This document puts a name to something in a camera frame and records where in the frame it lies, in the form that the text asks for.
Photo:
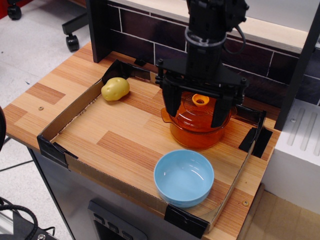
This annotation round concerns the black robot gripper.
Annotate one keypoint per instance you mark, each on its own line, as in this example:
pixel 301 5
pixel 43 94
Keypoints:
pixel 201 72

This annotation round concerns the orange transparent pot lid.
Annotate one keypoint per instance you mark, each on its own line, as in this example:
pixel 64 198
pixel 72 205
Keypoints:
pixel 193 118

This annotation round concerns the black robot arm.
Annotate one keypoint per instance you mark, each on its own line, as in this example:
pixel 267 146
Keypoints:
pixel 211 20

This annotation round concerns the orange transparent pot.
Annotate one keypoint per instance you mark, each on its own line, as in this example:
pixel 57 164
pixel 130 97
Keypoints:
pixel 196 140

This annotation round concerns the cardboard fence with black tape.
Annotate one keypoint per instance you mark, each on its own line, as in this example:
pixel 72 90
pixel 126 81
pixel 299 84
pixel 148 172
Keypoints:
pixel 93 149

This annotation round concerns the light blue bowl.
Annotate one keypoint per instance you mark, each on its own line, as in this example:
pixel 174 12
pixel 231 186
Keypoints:
pixel 183 178

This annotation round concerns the yellow plastic potato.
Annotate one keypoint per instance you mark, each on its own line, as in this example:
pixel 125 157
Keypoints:
pixel 115 88

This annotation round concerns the black office chair base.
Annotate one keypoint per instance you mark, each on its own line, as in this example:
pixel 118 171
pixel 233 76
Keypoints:
pixel 71 26

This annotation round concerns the grey oven control panel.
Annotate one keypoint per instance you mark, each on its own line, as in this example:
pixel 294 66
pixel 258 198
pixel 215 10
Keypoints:
pixel 109 226

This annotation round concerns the black upright post right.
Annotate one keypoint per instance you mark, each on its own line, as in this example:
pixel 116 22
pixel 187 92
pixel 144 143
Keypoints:
pixel 306 53

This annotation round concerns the black upright post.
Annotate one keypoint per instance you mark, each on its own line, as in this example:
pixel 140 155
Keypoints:
pixel 306 53
pixel 99 28

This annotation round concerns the black upright post left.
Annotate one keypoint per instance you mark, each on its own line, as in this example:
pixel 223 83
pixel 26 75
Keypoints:
pixel 99 28

